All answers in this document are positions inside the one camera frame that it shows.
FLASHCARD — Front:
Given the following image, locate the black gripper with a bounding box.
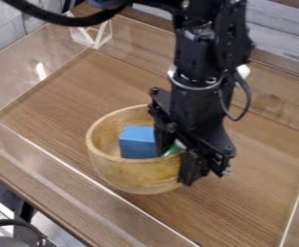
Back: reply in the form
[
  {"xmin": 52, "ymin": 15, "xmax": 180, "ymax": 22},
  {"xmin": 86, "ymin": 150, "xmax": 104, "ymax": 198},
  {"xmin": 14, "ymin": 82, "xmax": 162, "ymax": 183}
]
[{"xmin": 147, "ymin": 66, "xmax": 238, "ymax": 187}]

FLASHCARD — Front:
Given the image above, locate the clear acrylic tray wall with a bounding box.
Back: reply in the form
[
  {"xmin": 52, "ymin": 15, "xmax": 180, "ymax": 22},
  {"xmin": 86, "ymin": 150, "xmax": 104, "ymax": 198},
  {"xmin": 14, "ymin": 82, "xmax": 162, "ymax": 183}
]
[{"xmin": 0, "ymin": 16, "xmax": 299, "ymax": 247}]

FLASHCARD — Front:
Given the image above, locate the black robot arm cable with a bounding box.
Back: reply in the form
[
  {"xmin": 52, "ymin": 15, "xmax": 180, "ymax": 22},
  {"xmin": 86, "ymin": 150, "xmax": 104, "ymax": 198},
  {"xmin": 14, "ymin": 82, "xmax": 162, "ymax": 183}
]
[{"xmin": 2, "ymin": 0, "xmax": 131, "ymax": 27}]

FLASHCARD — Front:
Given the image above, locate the brown wooden bowl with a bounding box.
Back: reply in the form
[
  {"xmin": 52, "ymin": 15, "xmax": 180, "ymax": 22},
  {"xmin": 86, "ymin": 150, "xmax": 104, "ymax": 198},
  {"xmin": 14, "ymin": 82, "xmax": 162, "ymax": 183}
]
[{"xmin": 86, "ymin": 104, "xmax": 182, "ymax": 195}]

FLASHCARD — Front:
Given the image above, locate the green Expo marker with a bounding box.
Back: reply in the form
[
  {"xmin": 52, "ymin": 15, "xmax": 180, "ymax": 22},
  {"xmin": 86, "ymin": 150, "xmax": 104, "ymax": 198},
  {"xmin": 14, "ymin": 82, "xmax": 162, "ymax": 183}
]
[{"xmin": 163, "ymin": 65, "xmax": 250, "ymax": 156}]

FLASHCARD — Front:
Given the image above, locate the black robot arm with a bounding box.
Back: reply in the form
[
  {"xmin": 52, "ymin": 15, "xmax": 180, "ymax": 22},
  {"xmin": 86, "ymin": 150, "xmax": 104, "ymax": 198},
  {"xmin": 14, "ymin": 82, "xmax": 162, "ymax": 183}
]
[{"xmin": 87, "ymin": 0, "xmax": 254, "ymax": 185}]

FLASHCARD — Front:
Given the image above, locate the blue foam block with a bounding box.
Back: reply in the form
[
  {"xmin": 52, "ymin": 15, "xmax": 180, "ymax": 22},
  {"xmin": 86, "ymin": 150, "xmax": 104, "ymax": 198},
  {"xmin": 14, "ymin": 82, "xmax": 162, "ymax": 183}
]
[{"xmin": 119, "ymin": 125, "xmax": 158, "ymax": 159}]

